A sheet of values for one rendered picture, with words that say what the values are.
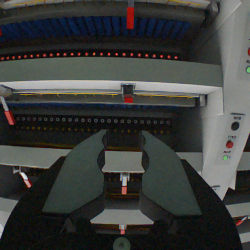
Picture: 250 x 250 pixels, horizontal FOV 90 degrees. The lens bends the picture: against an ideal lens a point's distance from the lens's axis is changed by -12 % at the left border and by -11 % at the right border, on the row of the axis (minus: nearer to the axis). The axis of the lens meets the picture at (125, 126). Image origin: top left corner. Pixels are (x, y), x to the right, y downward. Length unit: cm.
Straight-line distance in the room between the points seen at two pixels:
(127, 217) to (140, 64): 39
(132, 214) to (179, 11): 51
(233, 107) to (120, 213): 38
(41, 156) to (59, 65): 20
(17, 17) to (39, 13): 6
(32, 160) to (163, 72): 34
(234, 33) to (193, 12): 10
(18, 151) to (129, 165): 26
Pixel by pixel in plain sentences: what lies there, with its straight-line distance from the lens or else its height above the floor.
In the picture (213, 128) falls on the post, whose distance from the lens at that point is 33.
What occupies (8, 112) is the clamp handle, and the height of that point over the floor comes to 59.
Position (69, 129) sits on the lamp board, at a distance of 46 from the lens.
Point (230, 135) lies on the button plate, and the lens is 36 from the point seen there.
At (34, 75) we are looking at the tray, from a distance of 31.
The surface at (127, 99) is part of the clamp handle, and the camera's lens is 20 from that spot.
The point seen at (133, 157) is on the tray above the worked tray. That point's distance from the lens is 32.
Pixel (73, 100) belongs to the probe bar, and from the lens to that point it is 34.
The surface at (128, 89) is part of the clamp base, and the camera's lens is 29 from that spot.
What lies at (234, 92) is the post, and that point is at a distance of 33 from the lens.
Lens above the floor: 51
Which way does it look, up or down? 20 degrees up
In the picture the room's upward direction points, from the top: 178 degrees counter-clockwise
